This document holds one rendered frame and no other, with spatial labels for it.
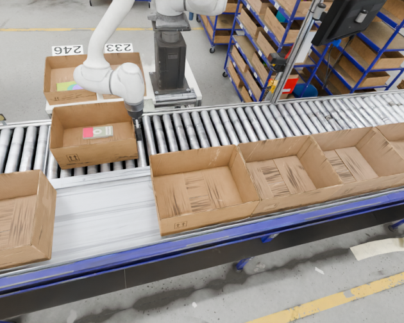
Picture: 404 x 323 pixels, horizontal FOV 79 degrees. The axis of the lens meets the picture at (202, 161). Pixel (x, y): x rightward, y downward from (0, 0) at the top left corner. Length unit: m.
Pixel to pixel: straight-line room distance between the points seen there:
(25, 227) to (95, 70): 0.67
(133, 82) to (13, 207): 0.70
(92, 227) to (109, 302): 0.90
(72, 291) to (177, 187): 0.64
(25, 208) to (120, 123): 0.69
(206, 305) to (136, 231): 0.98
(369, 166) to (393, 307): 1.20
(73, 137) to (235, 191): 0.96
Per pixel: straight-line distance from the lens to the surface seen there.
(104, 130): 1.55
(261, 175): 1.26
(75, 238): 1.11
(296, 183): 1.31
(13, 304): 1.41
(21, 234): 1.18
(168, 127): 1.56
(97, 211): 1.13
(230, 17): 4.06
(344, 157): 1.57
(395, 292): 2.53
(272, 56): 1.72
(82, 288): 1.32
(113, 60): 2.06
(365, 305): 2.34
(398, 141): 1.92
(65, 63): 2.09
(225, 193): 1.15
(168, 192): 1.12
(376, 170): 1.61
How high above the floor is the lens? 1.87
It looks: 53 degrees down
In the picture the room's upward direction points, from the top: 11 degrees clockwise
